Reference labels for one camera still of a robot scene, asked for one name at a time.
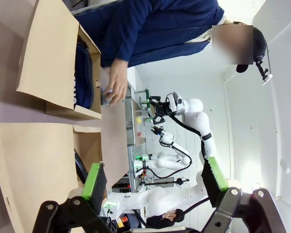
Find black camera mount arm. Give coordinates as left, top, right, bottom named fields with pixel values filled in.
left=254, top=47, right=274, bottom=86

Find grey clear plastic item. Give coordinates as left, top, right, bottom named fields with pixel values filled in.
left=100, top=67, right=126, bottom=107

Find person bare hand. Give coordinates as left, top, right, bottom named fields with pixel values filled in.
left=104, top=58, right=129, bottom=106

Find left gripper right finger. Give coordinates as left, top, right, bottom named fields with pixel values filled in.
left=201, top=156, right=287, bottom=233

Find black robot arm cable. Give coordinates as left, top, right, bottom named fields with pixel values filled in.
left=169, top=114, right=206, bottom=158

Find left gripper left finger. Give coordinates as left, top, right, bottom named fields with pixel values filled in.
left=32, top=163, right=112, bottom=233

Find person forearm blue sleeve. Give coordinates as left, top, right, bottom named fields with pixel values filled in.
left=106, top=14, right=156, bottom=67

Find background person dark clothes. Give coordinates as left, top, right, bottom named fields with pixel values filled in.
left=146, top=208, right=185, bottom=229

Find aluminium frame rack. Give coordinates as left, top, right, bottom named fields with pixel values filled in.
left=127, top=145, right=147, bottom=193

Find red yellow emergency stop button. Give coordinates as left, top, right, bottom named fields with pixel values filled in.
left=114, top=216, right=129, bottom=228

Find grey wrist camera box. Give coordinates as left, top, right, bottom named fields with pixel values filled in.
left=166, top=91, right=185, bottom=113

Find person torso blue jacket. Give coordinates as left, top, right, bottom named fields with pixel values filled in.
left=72, top=0, right=226, bottom=67

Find person head dark hair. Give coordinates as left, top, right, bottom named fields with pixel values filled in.
left=212, top=21, right=267, bottom=66

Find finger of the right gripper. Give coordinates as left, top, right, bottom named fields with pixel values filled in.
left=145, top=115, right=166, bottom=125
left=142, top=96, right=162, bottom=109

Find background robot black gripper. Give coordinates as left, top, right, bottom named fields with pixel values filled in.
left=151, top=125, right=166, bottom=137

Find large open cardboard box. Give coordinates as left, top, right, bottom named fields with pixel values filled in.
left=0, top=101, right=129, bottom=233

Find navy blue zipper pouch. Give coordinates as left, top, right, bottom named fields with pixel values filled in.
left=72, top=41, right=95, bottom=110

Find grey background workbench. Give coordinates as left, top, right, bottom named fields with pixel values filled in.
left=126, top=81, right=147, bottom=146

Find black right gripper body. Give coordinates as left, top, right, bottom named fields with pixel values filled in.
left=154, top=100, right=176, bottom=117

